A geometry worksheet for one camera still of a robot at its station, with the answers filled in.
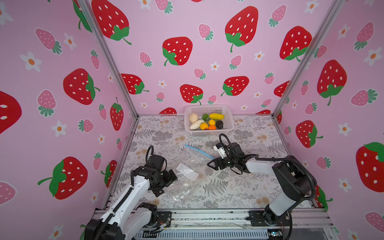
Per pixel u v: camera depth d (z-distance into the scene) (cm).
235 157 73
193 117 112
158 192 73
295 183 47
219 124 108
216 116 115
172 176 74
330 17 72
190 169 87
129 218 46
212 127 109
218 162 80
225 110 111
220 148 84
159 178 67
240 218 76
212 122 111
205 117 118
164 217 75
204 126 107
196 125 110
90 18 70
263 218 73
